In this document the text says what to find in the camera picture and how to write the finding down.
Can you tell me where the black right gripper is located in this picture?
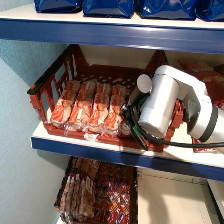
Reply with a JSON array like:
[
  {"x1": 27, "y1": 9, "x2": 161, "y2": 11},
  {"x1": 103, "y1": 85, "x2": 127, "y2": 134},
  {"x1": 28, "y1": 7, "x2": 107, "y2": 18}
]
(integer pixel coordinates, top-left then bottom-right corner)
[{"x1": 119, "y1": 73, "x2": 154, "y2": 117}]

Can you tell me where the red plastic crate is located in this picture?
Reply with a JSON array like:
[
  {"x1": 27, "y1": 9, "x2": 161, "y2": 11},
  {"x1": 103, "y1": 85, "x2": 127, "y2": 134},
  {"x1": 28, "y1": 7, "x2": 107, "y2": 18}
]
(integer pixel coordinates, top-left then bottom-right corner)
[{"x1": 27, "y1": 43, "x2": 185, "y2": 154}]

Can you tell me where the shiny blue bag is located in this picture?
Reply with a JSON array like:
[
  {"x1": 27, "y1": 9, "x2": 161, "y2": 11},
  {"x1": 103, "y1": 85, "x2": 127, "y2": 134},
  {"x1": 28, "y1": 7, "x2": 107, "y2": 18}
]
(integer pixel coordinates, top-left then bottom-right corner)
[
  {"x1": 137, "y1": 0, "x2": 200, "y2": 21},
  {"x1": 195, "y1": 0, "x2": 224, "y2": 23},
  {"x1": 82, "y1": 0, "x2": 137, "y2": 19},
  {"x1": 33, "y1": 0, "x2": 84, "y2": 14}
]

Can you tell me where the red blue patterned pack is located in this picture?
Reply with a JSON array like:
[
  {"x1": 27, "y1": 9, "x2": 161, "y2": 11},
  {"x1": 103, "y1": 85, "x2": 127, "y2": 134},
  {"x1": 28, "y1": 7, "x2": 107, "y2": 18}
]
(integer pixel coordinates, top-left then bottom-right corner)
[{"x1": 92, "y1": 162, "x2": 134, "y2": 224}]

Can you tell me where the black-rimmed crate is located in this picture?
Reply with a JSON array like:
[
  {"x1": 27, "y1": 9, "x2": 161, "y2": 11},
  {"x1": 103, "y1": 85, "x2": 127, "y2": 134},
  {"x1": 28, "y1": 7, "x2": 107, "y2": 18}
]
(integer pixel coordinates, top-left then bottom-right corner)
[{"x1": 53, "y1": 155, "x2": 139, "y2": 224}]

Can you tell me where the plain white shelf board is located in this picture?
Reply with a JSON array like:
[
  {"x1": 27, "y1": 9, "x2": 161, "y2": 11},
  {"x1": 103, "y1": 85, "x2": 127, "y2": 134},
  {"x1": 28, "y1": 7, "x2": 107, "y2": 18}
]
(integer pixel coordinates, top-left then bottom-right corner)
[{"x1": 137, "y1": 167, "x2": 224, "y2": 224}]

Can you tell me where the brown baked goods pack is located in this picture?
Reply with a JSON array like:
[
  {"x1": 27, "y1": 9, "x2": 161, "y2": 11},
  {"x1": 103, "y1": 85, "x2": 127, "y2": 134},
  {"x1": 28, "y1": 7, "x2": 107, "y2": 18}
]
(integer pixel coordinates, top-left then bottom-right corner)
[{"x1": 57, "y1": 157, "x2": 98, "y2": 224}]

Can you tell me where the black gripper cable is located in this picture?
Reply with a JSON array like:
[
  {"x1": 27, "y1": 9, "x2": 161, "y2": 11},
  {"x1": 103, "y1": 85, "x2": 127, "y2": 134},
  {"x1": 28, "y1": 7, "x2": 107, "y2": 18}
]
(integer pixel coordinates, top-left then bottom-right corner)
[{"x1": 123, "y1": 96, "x2": 224, "y2": 152}]

